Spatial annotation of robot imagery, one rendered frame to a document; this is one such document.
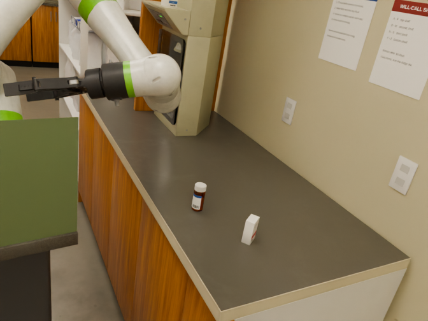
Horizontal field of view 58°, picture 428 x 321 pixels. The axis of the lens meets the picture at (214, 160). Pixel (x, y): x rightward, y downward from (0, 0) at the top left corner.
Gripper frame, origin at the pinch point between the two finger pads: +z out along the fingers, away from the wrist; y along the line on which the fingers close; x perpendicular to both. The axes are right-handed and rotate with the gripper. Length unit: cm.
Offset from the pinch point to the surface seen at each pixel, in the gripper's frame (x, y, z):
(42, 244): -40.0, 5.3, 3.3
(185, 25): 29, 66, -47
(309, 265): -58, 5, -69
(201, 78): 9, 79, -52
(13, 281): -51, 13, 16
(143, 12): 46, 96, -30
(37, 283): -54, 17, 11
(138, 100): 5, 112, -20
